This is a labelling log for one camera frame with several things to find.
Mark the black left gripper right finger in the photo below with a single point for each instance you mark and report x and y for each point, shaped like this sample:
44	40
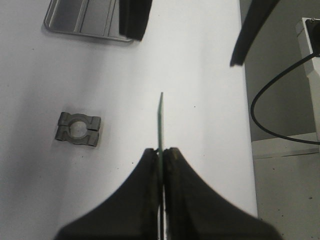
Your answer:
196	212

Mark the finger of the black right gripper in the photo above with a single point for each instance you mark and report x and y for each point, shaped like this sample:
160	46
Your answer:
133	18
257	14

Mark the green perforated circuit board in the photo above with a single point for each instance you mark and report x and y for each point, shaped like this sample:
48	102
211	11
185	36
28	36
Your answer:
160	166

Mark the silver metal tray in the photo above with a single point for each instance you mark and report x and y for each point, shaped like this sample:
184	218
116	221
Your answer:
90	18

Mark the grey metal clamp block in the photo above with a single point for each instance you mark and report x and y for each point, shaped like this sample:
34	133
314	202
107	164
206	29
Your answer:
78	129

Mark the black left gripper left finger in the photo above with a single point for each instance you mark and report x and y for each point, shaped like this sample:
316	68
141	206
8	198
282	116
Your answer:
130	213

